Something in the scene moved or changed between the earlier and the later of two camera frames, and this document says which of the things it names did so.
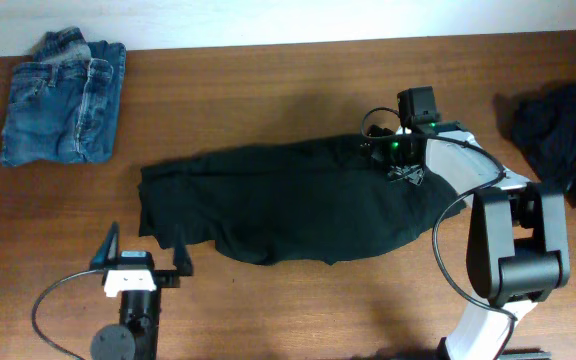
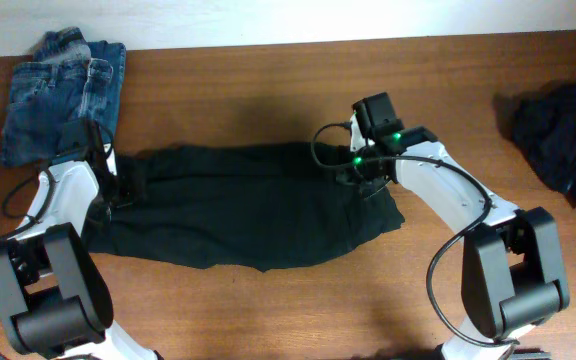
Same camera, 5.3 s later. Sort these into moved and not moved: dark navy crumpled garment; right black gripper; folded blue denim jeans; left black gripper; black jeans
Moved: left black gripper; right black gripper; black jeans
Not moved: folded blue denim jeans; dark navy crumpled garment
